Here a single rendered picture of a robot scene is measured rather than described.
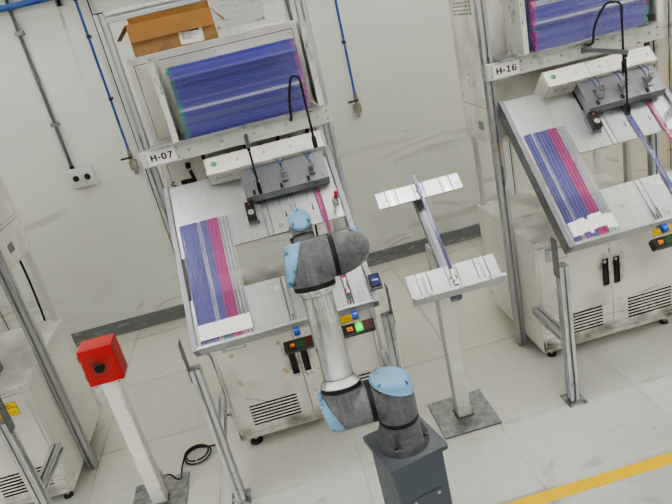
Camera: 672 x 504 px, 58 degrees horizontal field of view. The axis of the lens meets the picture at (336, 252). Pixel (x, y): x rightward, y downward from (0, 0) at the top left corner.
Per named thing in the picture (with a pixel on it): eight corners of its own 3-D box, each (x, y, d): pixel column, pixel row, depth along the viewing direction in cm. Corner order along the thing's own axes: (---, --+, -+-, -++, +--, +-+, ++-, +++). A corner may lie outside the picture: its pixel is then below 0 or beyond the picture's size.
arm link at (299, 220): (291, 234, 200) (284, 209, 202) (292, 240, 211) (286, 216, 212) (314, 228, 201) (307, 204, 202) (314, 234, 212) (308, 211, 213)
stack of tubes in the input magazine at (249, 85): (311, 107, 242) (295, 37, 232) (186, 139, 238) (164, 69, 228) (308, 104, 254) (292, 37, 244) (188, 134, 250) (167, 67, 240)
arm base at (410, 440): (439, 443, 173) (434, 415, 170) (393, 466, 169) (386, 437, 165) (413, 416, 187) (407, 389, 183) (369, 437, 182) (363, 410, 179)
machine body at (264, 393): (393, 409, 280) (366, 290, 258) (244, 452, 275) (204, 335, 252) (364, 342, 341) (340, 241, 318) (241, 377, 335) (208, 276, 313)
